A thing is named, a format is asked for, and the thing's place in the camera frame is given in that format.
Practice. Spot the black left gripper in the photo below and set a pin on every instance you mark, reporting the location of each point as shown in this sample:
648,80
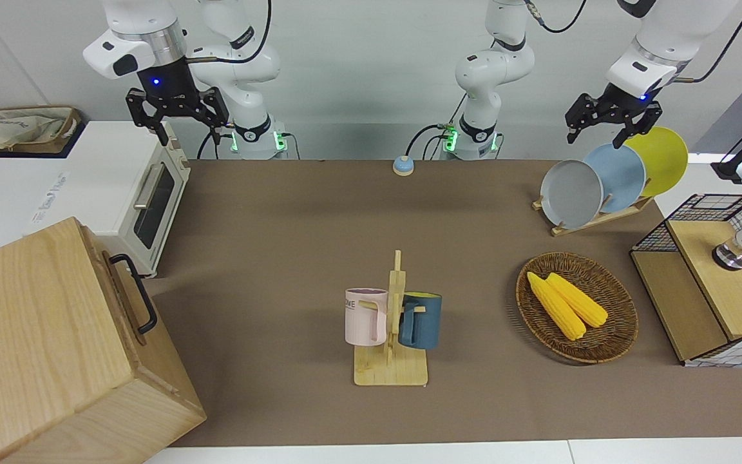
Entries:
622,103

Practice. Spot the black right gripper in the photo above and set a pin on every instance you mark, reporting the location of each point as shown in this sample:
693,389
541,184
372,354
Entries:
168,87

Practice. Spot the pink mug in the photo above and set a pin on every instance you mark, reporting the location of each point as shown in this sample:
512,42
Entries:
363,319

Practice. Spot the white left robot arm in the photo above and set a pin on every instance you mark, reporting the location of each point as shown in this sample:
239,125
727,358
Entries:
493,64

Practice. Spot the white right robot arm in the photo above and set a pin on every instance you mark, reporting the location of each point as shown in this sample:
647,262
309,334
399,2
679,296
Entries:
242,64

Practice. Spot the light blue plate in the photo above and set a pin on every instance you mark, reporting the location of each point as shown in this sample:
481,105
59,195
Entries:
622,174

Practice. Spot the yellow plate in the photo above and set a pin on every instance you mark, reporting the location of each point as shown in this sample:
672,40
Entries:
664,158

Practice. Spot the grey plate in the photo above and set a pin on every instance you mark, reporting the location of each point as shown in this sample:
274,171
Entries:
570,193

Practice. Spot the white toaster oven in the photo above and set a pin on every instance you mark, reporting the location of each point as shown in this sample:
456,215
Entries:
107,174

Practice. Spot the wooden plate rack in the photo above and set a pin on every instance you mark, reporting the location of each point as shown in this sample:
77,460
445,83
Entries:
603,219

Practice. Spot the beige bag in tray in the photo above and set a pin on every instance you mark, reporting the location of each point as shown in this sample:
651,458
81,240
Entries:
68,132

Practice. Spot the brown table mat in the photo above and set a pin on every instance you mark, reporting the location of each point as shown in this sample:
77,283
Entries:
281,225

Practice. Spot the beige paper bag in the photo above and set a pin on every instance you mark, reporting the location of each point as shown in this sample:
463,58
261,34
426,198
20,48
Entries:
17,129

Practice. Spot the yellow corn cob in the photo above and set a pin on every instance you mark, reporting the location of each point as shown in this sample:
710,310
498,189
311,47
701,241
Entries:
580,301
558,309

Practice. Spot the blue call bell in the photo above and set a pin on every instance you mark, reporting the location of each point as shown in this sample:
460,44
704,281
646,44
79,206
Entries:
403,166

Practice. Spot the brown wicker basket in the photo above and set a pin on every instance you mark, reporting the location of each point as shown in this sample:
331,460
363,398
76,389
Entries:
609,341

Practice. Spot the wooden cabinet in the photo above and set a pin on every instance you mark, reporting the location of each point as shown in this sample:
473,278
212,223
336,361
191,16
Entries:
42,348

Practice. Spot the dark blue mug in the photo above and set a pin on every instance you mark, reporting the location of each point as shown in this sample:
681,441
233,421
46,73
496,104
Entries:
426,322

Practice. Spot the wooden mug rack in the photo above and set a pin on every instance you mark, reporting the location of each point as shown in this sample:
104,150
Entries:
387,370

